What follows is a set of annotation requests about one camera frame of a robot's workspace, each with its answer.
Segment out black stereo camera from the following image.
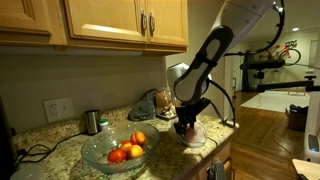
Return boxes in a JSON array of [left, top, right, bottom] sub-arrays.
[[239, 58, 287, 72]]

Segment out clear bag of bread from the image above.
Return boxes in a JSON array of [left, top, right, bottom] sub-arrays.
[[155, 87, 177, 116]]

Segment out wooden drawer front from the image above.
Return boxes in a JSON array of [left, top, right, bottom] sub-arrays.
[[213, 141, 233, 166]]

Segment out white wall outlet plate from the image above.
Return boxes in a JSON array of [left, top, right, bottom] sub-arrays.
[[43, 96, 75, 124]]

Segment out pale yellow peach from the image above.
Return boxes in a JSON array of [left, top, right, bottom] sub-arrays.
[[184, 128, 201, 144]]

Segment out crumpled grey cloth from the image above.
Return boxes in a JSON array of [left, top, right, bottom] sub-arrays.
[[127, 88, 160, 122]]

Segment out stainless steel cup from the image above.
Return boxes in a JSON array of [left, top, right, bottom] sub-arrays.
[[84, 109, 101, 136]]

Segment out light wooden board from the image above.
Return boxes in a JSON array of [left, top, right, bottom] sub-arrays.
[[291, 158, 320, 180]]

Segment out white bottle green cap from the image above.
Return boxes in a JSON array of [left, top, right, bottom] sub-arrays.
[[99, 118, 110, 132]]

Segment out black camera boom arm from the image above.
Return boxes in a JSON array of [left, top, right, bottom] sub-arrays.
[[255, 75, 320, 93]]

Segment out yellow orange peach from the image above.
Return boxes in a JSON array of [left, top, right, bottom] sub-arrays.
[[126, 144, 145, 160]]

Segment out white floor rug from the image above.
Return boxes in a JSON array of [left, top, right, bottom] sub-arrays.
[[240, 90, 312, 114]]

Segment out dark cabinet door handle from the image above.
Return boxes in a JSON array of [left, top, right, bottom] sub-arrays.
[[148, 11, 156, 38], [140, 9, 148, 37]]

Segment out black power cable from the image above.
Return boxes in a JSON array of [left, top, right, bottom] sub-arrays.
[[16, 131, 88, 164]]

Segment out white appliance with blue light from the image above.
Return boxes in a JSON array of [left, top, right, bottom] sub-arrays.
[[300, 133, 320, 164]]

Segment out grey striped hanging towel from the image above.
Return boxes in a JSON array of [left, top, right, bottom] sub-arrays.
[[206, 159, 228, 180]]

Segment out orange red peach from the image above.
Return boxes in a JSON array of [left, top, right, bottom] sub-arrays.
[[118, 139, 133, 153], [129, 131, 148, 147]]

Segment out round glass lid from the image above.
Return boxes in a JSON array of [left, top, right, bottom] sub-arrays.
[[9, 163, 45, 180]]

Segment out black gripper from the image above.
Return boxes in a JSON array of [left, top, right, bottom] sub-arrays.
[[173, 98, 212, 136]]

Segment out large glass bowl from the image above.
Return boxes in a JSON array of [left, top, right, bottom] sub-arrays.
[[80, 121, 161, 175]]

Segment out clear plastic bag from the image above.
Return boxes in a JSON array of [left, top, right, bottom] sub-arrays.
[[173, 119, 208, 149]]

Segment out dark box on floor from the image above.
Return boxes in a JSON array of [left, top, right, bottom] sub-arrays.
[[285, 103, 310, 132]]

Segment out red bicycle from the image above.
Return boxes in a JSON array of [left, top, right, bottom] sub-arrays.
[[251, 39, 302, 66]]

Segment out black kitchen appliance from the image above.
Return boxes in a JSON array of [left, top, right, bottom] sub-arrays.
[[0, 96, 18, 172]]

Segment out small dark tray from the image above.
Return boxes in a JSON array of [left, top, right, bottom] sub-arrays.
[[155, 112, 177, 121]]

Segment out deep red peach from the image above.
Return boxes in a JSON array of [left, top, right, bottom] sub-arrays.
[[107, 148, 128, 164]]

